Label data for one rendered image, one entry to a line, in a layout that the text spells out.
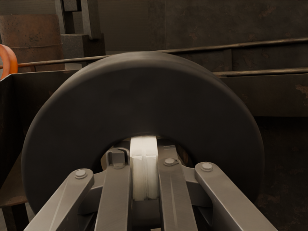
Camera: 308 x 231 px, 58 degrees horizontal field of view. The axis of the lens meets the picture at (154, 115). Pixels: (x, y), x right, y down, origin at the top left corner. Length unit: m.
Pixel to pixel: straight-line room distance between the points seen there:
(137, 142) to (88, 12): 5.61
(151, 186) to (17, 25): 2.92
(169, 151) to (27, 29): 2.88
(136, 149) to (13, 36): 2.94
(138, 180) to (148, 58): 0.07
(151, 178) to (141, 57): 0.07
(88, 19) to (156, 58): 5.61
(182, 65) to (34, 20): 2.88
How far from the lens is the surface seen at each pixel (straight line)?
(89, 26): 5.76
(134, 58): 0.16
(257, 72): 0.60
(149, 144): 0.16
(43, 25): 3.04
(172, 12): 0.73
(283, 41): 0.67
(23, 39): 3.03
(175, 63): 0.15
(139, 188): 0.16
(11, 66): 1.02
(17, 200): 0.41
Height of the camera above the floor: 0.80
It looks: 19 degrees down
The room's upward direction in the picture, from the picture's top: 2 degrees counter-clockwise
